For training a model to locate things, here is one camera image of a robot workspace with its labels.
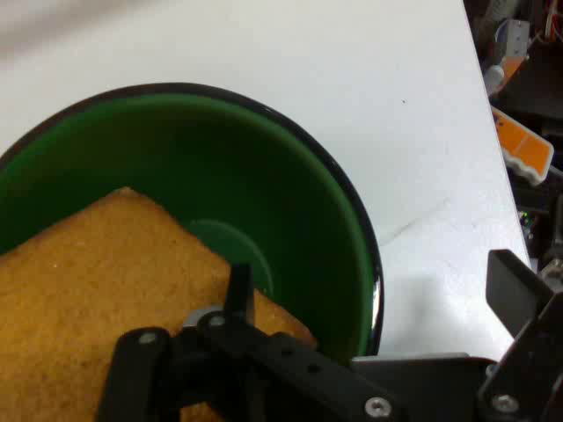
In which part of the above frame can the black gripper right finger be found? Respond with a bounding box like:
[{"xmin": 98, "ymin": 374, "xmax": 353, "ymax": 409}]
[{"xmin": 477, "ymin": 249, "xmax": 563, "ymax": 422}]

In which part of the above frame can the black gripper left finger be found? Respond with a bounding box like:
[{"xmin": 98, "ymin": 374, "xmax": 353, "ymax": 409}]
[{"xmin": 95, "ymin": 262, "xmax": 410, "ymax": 422}]

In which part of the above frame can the brown bread slice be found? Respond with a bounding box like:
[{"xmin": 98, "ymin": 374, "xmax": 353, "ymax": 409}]
[{"xmin": 0, "ymin": 186, "xmax": 318, "ymax": 422}]

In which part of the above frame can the green enamel bowl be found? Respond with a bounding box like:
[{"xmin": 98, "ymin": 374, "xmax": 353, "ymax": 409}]
[{"xmin": 0, "ymin": 82, "xmax": 385, "ymax": 358}]

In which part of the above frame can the orange card with white edge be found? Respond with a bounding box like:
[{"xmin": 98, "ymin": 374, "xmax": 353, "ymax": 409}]
[{"xmin": 491, "ymin": 106, "xmax": 555, "ymax": 184}]

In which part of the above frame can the white and orange device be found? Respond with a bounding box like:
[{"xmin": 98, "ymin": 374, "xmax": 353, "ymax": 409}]
[{"xmin": 482, "ymin": 19, "xmax": 531, "ymax": 96}]

